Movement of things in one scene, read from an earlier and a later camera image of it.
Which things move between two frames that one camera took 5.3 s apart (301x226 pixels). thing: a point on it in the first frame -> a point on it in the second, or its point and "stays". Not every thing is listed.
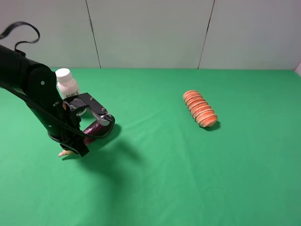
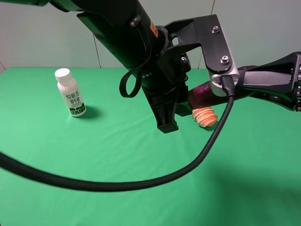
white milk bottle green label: (67, 86) stays
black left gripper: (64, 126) -> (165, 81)
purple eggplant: (99, 128) -> (201, 95)
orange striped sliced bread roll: (202, 112) stays
